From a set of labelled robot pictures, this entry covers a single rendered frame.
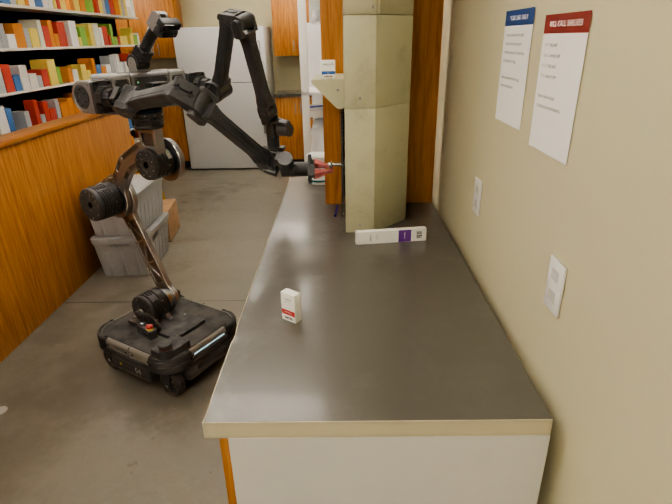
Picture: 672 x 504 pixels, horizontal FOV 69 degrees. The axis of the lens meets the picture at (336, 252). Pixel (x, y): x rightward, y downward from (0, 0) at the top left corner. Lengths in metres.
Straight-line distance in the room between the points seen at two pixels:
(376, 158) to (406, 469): 1.13
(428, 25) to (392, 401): 1.56
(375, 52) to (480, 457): 1.29
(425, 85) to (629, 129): 1.40
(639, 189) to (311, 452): 0.77
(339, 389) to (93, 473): 1.54
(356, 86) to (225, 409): 1.18
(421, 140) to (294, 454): 1.53
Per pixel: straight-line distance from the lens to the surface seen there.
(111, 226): 3.95
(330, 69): 1.86
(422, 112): 2.22
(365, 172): 1.86
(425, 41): 2.20
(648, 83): 0.87
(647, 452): 0.91
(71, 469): 2.52
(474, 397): 1.12
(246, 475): 1.16
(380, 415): 1.05
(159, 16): 2.23
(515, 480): 1.21
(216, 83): 2.36
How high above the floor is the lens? 1.64
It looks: 23 degrees down
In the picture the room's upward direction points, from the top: 1 degrees counter-clockwise
